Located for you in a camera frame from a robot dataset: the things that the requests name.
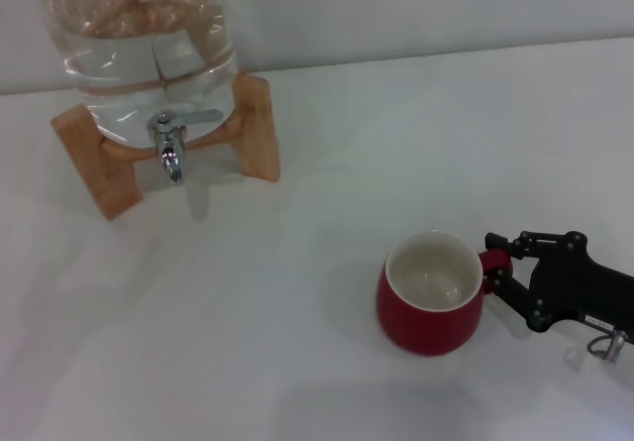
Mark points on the clear glass water dispenser jar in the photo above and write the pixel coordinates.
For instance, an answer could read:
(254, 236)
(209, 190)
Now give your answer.
(138, 64)

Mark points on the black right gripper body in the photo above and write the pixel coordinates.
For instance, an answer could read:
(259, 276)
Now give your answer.
(569, 282)

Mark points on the chrome faucet tap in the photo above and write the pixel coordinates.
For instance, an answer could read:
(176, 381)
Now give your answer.
(168, 148)

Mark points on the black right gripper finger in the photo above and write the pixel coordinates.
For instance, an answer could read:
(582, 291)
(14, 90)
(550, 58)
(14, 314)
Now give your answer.
(520, 248)
(515, 295)

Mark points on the wooden dispenser stand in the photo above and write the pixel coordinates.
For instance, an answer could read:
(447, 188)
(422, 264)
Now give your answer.
(114, 178)

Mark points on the red ceramic cup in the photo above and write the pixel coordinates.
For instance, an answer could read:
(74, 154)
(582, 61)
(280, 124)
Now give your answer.
(426, 322)

